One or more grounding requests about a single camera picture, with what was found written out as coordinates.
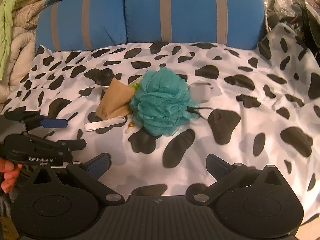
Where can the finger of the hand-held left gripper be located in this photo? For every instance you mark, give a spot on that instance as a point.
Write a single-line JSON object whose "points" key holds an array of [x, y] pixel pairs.
{"points": [[67, 146], [53, 123]]}

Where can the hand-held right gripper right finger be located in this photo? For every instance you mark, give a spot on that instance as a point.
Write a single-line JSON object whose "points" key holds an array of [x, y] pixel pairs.
{"points": [[217, 166]]}

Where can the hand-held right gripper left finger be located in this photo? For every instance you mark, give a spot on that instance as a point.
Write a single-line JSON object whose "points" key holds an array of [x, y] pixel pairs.
{"points": [[98, 166]]}

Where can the black socks white band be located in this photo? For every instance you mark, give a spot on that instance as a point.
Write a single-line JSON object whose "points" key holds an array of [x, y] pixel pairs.
{"points": [[103, 76]]}

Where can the teal bath loofah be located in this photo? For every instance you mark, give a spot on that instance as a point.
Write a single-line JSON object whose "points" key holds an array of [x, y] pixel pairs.
{"points": [[162, 102]]}

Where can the person's left hand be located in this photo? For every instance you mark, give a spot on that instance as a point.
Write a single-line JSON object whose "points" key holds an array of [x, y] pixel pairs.
{"points": [[8, 177]]}

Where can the cow print blanket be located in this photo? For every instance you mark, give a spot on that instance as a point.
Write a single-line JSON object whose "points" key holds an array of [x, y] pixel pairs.
{"points": [[250, 155]]}

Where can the beige quilt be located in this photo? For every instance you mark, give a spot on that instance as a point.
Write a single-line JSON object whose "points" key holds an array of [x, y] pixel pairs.
{"points": [[17, 42]]}

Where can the blue pillow grey stripes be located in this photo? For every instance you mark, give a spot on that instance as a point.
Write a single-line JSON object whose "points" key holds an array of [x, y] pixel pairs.
{"points": [[192, 12], [82, 22]]}

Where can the green blanket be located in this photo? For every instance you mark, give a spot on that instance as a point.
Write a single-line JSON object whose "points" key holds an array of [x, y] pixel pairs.
{"points": [[10, 17]]}

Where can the dark bag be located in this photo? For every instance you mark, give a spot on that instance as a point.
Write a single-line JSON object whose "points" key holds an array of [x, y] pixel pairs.
{"points": [[311, 30]]}

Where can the clear plastic bag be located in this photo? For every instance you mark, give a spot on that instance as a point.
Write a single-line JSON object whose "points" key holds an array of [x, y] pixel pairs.
{"points": [[282, 2]]}

